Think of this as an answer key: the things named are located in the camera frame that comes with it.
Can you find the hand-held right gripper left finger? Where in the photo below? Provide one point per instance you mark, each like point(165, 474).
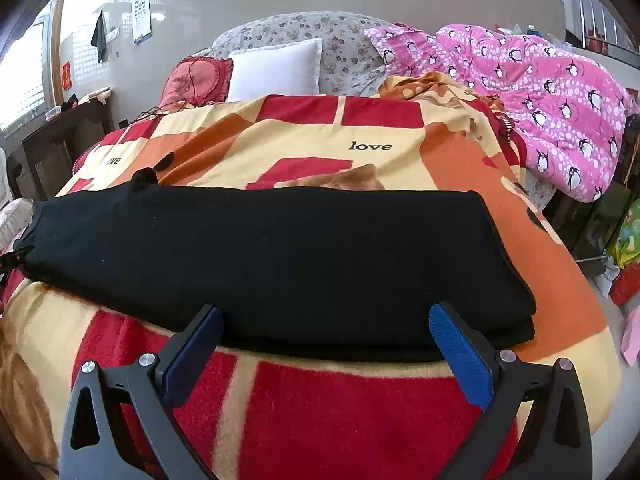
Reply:
point(192, 352)

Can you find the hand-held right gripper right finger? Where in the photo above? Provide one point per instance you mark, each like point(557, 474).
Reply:
point(460, 355)

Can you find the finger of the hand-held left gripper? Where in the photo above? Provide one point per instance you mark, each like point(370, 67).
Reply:
point(20, 256)

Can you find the black pants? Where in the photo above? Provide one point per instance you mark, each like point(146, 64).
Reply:
point(275, 260)

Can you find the white chair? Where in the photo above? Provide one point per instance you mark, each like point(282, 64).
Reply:
point(12, 220)

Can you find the dark wooden desk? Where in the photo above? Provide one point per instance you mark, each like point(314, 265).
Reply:
point(50, 145)

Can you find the red yellow checkered blanket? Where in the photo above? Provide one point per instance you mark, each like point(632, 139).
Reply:
point(310, 425)

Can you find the pink bag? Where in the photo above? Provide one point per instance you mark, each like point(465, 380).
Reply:
point(632, 335)

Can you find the dark wooden cabinet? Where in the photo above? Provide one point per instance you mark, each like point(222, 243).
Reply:
point(585, 230)

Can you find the window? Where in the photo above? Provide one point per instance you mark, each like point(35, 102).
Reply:
point(25, 75)

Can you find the red plastic bag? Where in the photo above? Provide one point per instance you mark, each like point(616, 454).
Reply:
point(627, 285)

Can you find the green yellow bag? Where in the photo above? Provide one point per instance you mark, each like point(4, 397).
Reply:
point(627, 240)

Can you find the dark hanging cloth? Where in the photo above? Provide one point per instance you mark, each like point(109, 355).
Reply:
point(100, 35)

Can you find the red round-patterned pillow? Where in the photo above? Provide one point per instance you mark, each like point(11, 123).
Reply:
point(200, 82)

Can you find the pink penguin quilt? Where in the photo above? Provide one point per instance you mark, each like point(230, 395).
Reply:
point(540, 85)

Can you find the white pillow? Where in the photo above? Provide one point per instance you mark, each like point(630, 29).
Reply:
point(275, 70)

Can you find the grey floral headboard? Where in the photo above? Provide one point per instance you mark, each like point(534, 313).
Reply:
point(310, 27)

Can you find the metal railing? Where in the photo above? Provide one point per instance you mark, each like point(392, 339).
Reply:
point(600, 20)

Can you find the red paper wall decoration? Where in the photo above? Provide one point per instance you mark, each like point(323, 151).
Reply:
point(67, 75)

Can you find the eye chart wall poster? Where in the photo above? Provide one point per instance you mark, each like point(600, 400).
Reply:
point(141, 15)

